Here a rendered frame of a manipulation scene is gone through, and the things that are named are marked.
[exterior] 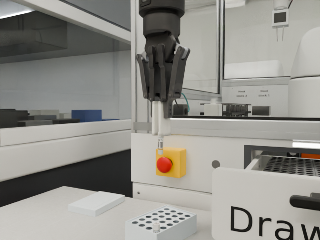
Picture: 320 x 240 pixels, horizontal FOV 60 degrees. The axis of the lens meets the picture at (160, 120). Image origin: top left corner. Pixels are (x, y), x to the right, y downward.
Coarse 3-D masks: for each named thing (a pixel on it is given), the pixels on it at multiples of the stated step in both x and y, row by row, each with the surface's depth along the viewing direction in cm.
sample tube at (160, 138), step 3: (159, 138) 56; (162, 138) 56; (159, 141) 56; (162, 141) 56; (159, 144) 56; (162, 144) 56; (159, 147) 56; (162, 147) 57; (159, 150) 56; (162, 150) 57; (159, 153) 57; (162, 153) 57
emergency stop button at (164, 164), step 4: (160, 160) 69; (164, 160) 69; (168, 160) 69; (160, 164) 69; (164, 164) 69; (168, 164) 68; (160, 168) 69; (164, 168) 69; (168, 168) 68; (164, 172) 69
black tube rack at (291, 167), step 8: (272, 160) 63; (280, 160) 62; (288, 160) 63; (296, 160) 62; (304, 160) 63; (312, 160) 62; (264, 168) 55; (272, 168) 55; (280, 168) 55; (288, 168) 55; (296, 168) 55; (304, 168) 55; (312, 168) 55
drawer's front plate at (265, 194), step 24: (216, 168) 43; (216, 192) 42; (240, 192) 40; (264, 192) 39; (288, 192) 37; (216, 216) 42; (240, 216) 40; (264, 216) 39; (288, 216) 38; (312, 216) 36
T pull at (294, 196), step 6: (312, 192) 36; (294, 198) 34; (300, 198) 34; (306, 198) 33; (312, 198) 33; (318, 198) 33; (294, 204) 34; (300, 204) 34; (306, 204) 33; (312, 204) 33; (318, 204) 33; (318, 210) 33
